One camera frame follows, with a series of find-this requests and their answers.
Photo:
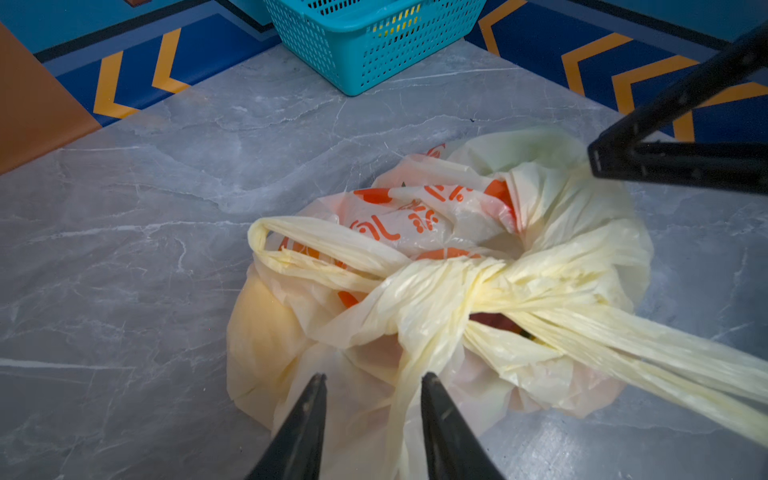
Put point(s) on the yellowish printed plastic bag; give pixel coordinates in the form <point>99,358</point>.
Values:
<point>499,263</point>

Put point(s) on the teal plastic basket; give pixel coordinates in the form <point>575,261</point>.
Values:
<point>334,37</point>

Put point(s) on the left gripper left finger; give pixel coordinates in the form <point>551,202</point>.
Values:
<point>295,452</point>

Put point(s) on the yellow banana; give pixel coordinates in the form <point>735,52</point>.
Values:
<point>398,22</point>

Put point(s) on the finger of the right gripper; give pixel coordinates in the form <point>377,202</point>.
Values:
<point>622,153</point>

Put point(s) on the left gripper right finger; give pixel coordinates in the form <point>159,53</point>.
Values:
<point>452,451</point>

